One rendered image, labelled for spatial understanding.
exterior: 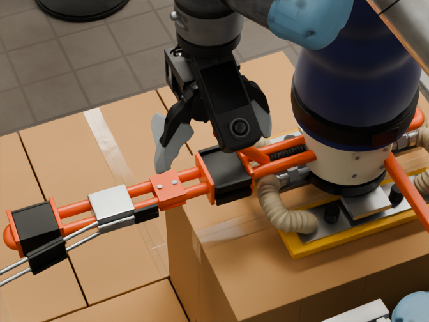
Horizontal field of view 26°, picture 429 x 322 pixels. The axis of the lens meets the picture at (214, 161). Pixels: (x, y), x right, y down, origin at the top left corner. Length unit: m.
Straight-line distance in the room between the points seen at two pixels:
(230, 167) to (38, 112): 1.76
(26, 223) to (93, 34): 2.07
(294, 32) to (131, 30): 2.77
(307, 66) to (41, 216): 0.52
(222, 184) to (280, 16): 0.80
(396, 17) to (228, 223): 0.92
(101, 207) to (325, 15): 0.85
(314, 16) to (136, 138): 1.67
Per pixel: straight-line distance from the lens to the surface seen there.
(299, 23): 0.87
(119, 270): 2.24
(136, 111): 2.57
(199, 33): 0.98
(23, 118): 3.36
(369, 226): 1.78
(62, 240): 1.60
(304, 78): 1.59
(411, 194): 1.68
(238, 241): 1.79
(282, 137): 1.90
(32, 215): 1.64
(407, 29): 0.97
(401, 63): 1.54
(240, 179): 1.65
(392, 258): 1.80
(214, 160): 1.69
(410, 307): 1.35
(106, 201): 1.65
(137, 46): 3.57
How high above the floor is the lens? 2.40
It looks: 49 degrees down
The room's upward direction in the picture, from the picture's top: straight up
